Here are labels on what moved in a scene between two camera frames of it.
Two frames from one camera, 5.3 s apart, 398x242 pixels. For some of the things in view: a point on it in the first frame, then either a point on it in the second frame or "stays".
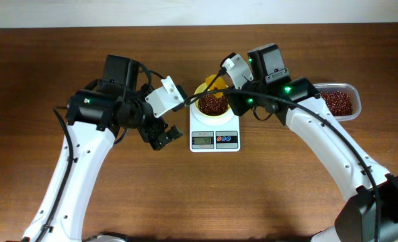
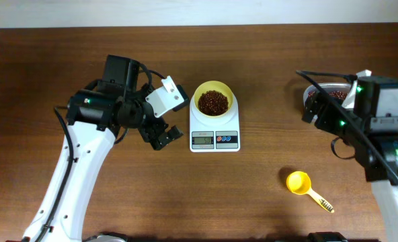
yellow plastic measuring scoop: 219,83 to 299,183
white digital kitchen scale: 214,134 stays
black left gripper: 156,135 stays
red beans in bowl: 212,105 stays
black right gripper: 239,103 to 315,109
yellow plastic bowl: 202,88 stays
